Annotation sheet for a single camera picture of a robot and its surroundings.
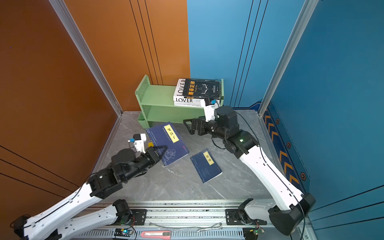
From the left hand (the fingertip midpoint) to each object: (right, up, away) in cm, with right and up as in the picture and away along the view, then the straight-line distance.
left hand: (168, 146), depth 63 cm
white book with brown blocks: (+7, +21, +21) cm, 31 cm away
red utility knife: (-3, -42, +5) cm, 42 cm away
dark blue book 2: (+17, -16, +27) cm, 36 cm away
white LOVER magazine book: (+2, +26, +20) cm, 33 cm away
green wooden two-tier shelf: (-13, +22, +25) cm, 36 cm away
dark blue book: (-2, +5, +4) cm, 7 cm away
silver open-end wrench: (+13, -41, +7) cm, 43 cm away
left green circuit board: (-23, -42, +8) cm, 49 cm away
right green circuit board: (+38, -42, +7) cm, 57 cm away
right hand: (+9, +11, +1) cm, 15 cm away
